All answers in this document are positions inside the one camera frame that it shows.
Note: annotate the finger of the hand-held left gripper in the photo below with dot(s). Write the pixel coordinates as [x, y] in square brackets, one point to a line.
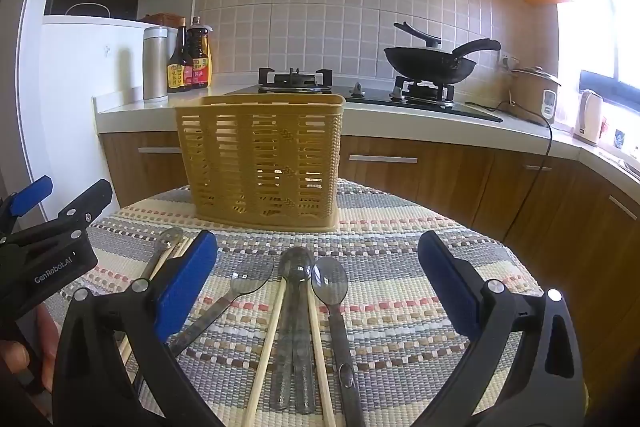
[31, 196]
[82, 207]

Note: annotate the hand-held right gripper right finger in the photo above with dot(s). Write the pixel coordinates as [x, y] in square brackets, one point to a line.
[450, 289]

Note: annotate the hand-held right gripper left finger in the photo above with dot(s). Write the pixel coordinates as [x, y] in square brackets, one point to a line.
[186, 287]

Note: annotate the wooden chopstick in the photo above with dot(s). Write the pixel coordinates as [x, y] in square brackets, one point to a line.
[267, 349]
[167, 257]
[320, 357]
[179, 253]

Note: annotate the clear grey plastic spoon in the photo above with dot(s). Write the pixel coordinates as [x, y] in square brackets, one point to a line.
[252, 274]
[280, 372]
[304, 372]
[330, 282]
[169, 239]

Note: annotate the yellow plastic utensil basket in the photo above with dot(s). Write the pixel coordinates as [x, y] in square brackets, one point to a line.
[225, 157]

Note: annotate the person's left hand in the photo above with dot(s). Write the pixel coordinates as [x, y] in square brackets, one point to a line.
[15, 357]

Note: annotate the striped woven table mat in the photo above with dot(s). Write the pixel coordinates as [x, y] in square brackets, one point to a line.
[380, 227]

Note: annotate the white refrigerator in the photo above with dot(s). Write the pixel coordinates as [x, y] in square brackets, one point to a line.
[75, 72]

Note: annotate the steel canister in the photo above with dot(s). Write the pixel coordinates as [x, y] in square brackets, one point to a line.
[155, 67]

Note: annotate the white kitchen countertop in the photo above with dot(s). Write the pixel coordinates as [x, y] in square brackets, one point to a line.
[500, 129]

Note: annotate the slim dark sauce bottle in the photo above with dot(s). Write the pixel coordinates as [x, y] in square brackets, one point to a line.
[176, 67]

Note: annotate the large dark sauce bottle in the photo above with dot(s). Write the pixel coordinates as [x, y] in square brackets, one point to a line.
[201, 57]

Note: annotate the brown wicker basket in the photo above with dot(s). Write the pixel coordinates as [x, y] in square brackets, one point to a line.
[160, 19]

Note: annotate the black gas stove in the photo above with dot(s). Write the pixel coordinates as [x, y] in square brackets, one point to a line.
[370, 99]

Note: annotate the beige rice cooker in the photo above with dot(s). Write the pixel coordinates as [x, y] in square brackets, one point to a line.
[532, 94]

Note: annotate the white electric kettle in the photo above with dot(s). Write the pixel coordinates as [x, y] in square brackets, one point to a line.
[587, 117]

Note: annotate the patterned mug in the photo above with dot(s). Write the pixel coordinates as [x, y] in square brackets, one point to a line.
[619, 139]

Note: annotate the black wok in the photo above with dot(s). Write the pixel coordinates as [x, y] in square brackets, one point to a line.
[425, 63]

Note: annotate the black spatula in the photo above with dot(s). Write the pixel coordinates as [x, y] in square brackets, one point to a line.
[417, 34]

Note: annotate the kitchen window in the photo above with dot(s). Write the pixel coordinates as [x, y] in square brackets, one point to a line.
[610, 17]

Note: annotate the white wall socket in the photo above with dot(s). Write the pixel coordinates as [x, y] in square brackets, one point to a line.
[506, 60]

